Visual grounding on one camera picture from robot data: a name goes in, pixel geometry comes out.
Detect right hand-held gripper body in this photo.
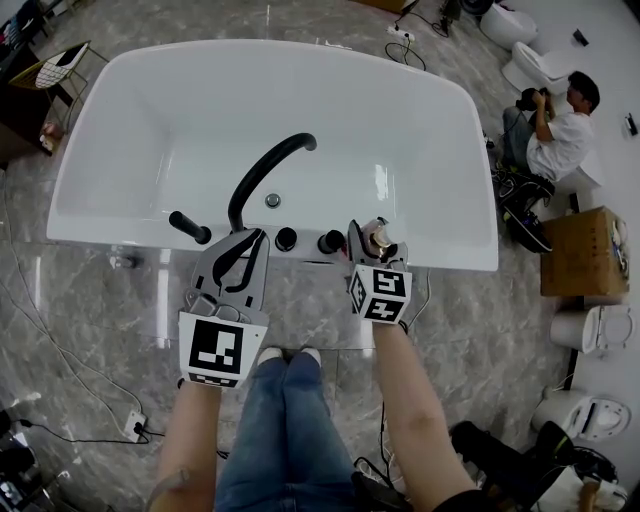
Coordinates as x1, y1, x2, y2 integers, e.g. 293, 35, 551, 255
347, 262, 414, 326

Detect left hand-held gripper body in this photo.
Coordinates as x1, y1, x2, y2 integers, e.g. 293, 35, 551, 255
178, 287, 270, 390

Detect white bathtub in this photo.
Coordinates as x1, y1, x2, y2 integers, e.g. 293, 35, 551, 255
45, 38, 501, 274

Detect person's left forearm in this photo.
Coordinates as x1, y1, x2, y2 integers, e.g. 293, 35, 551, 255
147, 380, 222, 512

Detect person's right forearm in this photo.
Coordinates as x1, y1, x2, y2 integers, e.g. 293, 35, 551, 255
370, 318, 479, 507

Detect black faucet knob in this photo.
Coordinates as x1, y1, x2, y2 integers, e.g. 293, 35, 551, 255
317, 229, 347, 255
274, 226, 299, 253

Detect black hand shower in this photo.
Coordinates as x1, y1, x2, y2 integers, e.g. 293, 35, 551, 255
168, 210, 213, 246

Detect black curved faucet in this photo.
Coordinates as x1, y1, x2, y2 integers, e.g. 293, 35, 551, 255
227, 132, 318, 236

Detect person's blue jeans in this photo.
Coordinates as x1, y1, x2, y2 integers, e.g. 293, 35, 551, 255
213, 355, 362, 512

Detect black backpack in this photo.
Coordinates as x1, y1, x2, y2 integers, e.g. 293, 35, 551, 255
497, 168, 557, 254

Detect closed cardboard box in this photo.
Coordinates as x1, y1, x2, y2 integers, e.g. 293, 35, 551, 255
538, 206, 630, 298

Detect white toilet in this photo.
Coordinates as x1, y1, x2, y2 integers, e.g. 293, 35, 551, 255
478, 0, 540, 51
528, 388, 633, 445
569, 149, 607, 192
501, 41, 572, 97
548, 303, 635, 355

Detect pink packet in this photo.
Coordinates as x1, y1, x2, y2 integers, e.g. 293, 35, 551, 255
40, 121, 66, 157

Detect person's black shirt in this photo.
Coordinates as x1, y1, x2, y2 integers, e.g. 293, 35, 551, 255
430, 490, 490, 512

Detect black equipment pile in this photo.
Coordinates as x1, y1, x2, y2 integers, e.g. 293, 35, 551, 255
0, 409, 71, 512

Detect brown wooden desk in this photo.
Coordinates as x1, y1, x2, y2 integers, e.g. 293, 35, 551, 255
0, 47, 71, 169

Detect black cable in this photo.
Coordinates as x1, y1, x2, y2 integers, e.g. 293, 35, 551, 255
14, 418, 166, 446

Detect white cable bundle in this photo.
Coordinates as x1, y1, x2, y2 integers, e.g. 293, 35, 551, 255
605, 218, 630, 275

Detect gold wire chair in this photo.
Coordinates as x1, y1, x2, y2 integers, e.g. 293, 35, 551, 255
8, 40, 110, 134

